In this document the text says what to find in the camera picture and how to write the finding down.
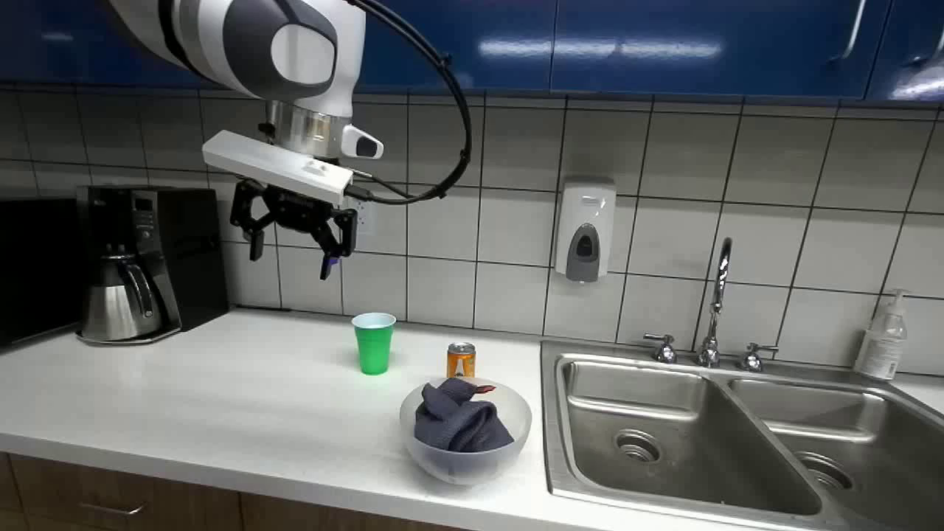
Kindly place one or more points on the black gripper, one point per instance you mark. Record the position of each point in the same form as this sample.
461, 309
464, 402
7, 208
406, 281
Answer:
296, 208

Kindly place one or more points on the dark blue towel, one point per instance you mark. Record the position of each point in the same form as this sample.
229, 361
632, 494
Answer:
459, 421

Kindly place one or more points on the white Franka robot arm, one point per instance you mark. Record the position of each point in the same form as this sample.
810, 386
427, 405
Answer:
247, 39

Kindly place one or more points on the translucent white bowl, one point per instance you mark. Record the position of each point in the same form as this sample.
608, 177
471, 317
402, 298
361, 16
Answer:
459, 464

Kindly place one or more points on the black coffee maker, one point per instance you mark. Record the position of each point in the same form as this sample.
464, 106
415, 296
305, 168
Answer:
187, 252

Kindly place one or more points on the green plastic cup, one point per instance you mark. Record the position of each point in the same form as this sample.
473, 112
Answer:
374, 346

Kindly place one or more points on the steel coffee carafe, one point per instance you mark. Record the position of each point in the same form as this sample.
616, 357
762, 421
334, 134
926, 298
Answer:
117, 298

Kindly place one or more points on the orange soda can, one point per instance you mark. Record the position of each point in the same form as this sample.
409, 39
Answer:
461, 361

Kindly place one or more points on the black microwave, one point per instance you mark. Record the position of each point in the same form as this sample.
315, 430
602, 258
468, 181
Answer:
38, 267

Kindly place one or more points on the wide blue cabinet door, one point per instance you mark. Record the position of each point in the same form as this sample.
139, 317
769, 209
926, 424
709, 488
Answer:
461, 39

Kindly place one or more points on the chrome faucet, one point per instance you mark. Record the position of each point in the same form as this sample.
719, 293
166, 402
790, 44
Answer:
719, 296

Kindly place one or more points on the stainless steel double sink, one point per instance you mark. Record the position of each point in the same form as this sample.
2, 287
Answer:
690, 451

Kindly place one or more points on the clear soap pump bottle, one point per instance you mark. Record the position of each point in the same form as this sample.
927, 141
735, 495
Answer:
881, 343

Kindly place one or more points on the narrow blue cabinet door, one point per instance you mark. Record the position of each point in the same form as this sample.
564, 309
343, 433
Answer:
909, 48

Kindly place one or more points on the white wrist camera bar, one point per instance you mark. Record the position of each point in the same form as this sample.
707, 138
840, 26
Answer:
277, 163

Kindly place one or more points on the white wall soap dispenser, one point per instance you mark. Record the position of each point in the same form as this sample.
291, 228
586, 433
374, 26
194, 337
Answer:
586, 230

